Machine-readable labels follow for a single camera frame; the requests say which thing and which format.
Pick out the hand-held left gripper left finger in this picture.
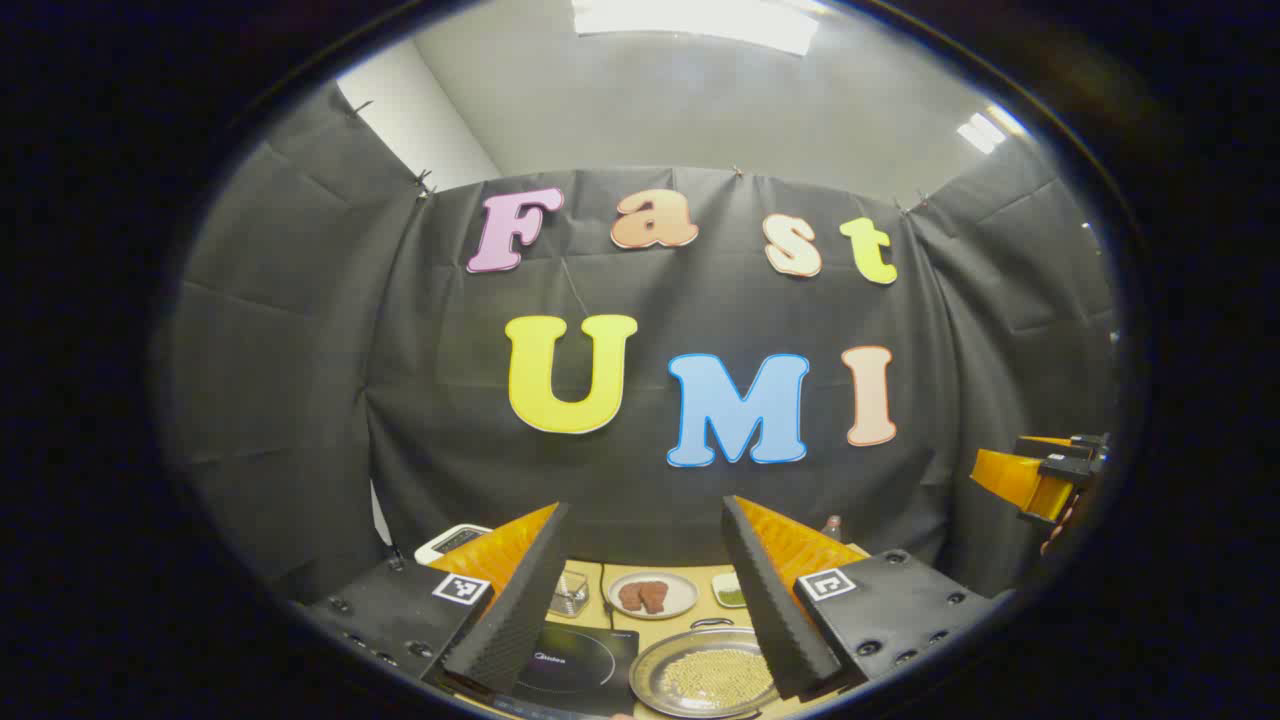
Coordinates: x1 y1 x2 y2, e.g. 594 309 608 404
295 502 573 698

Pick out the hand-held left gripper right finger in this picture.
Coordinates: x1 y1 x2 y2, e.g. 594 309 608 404
720 495 1006 701

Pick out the black induction cooktop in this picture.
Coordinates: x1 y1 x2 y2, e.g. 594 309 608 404
495 622 641 719

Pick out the pile of soybeans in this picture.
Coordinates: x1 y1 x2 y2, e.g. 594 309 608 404
660 648 773 709

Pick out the steel pot with black handle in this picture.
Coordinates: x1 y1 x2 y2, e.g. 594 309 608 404
628 618 791 719

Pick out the white round plate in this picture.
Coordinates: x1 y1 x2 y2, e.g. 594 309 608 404
608 570 699 621

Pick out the white toaster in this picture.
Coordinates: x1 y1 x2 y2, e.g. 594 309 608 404
415 523 493 566

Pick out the small ceiling light panel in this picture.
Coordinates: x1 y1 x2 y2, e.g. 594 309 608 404
955 104 1027 156

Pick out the metal wire basket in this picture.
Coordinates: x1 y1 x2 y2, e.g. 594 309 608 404
548 568 591 618

